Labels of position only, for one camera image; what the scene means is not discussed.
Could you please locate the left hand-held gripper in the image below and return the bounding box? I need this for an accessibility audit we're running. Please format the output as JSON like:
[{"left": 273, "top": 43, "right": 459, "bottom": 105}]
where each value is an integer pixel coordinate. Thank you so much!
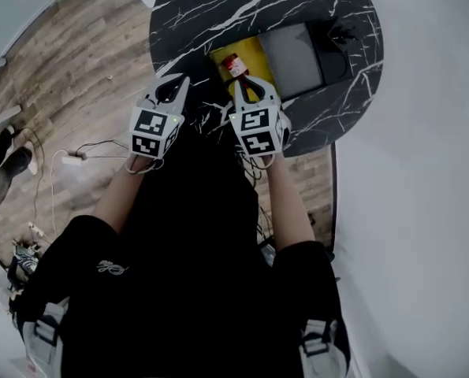
[{"left": 128, "top": 73, "right": 192, "bottom": 161}]

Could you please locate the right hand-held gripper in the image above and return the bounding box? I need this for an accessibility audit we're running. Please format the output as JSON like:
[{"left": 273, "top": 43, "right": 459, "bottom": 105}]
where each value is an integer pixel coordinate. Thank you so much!
[{"left": 229, "top": 75, "right": 292, "bottom": 159}]

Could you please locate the dark red bottle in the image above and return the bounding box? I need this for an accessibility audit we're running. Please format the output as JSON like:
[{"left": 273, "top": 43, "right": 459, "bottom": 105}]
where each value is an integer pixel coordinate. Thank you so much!
[{"left": 221, "top": 54, "right": 259, "bottom": 94}]

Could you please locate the yellow box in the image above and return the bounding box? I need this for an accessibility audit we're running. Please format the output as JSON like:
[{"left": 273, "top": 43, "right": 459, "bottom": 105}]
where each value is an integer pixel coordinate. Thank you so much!
[{"left": 209, "top": 36, "right": 283, "bottom": 95}]

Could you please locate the person's right forearm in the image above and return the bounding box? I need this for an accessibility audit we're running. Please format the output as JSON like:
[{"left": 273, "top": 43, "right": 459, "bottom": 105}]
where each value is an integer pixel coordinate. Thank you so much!
[{"left": 264, "top": 154, "right": 316, "bottom": 252}]

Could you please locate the person's left forearm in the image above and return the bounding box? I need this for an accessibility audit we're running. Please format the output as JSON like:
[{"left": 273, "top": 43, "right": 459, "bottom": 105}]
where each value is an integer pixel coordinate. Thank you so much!
[{"left": 93, "top": 157, "right": 157, "bottom": 236}]

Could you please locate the black tray grey inside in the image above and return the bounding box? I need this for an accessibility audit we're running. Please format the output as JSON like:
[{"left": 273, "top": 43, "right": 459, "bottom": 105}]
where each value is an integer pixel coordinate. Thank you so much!
[{"left": 256, "top": 17, "right": 355, "bottom": 103}]

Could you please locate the round black marble table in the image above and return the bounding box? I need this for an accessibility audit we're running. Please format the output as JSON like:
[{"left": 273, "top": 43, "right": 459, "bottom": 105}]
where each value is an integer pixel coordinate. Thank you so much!
[{"left": 148, "top": 0, "right": 385, "bottom": 159}]

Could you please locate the white power adapter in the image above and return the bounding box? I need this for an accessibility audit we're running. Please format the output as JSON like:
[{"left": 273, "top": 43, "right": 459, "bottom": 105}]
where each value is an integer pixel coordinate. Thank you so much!
[{"left": 61, "top": 153, "right": 87, "bottom": 167}]

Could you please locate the person's black t-shirt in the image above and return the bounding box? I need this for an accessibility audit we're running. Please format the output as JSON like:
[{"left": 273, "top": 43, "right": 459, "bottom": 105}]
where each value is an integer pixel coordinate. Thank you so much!
[{"left": 16, "top": 119, "right": 352, "bottom": 378}]

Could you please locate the gripper cable bundle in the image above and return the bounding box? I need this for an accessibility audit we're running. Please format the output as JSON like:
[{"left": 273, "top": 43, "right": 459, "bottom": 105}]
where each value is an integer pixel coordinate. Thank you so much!
[
  {"left": 236, "top": 150, "right": 277, "bottom": 191},
  {"left": 124, "top": 156, "right": 166, "bottom": 175}
]

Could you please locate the black floor cable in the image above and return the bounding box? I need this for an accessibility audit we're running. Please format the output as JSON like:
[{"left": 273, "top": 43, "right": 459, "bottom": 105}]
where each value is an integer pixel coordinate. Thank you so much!
[{"left": 19, "top": 126, "right": 48, "bottom": 228}]

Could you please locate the grey backpack shoulder strap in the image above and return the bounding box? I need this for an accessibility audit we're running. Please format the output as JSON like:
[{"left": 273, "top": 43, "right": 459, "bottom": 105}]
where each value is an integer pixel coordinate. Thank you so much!
[
  {"left": 20, "top": 297, "right": 72, "bottom": 378},
  {"left": 299, "top": 317, "right": 352, "bottom": 378}
]

